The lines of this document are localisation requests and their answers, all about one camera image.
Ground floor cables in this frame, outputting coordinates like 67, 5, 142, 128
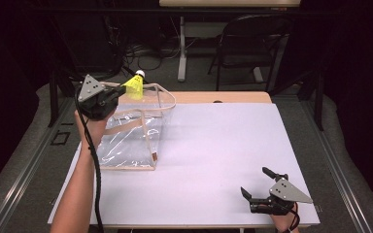
121, 38, 183, 72

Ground white-legged desk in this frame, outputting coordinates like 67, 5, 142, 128
158, 0, 302, 83

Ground black metal stand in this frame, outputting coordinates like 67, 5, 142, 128
313, 71, 325, 132

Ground white table mat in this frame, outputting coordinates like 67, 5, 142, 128
47, 102, 321, 227

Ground clear bag with beige trim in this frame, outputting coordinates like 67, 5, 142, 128
95, 82, 177, 172

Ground person's right hand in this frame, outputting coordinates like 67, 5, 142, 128
269, 202, 301, 233

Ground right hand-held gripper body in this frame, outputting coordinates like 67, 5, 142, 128
248, 177, 314, 216

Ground yellow shuttlecock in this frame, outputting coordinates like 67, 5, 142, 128
121, 69, 146, 101

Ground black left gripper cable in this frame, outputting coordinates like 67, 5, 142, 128
73, 90, 105, 233

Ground black folding chair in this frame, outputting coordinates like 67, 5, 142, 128
207, 14, 294, 93

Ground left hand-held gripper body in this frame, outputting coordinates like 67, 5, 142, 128
76, 74, 121, 121

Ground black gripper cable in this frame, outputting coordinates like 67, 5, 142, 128
73, 90, 105, 233
286, 208, 301, 233

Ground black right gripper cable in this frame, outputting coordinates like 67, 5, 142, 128
286, 208, 301, 233

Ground metal floor rail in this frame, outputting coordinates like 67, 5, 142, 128
0, 96, 76, 233
299, 96, 373, 233

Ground person's left hand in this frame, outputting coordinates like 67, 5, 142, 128
74, 108, 118, 153

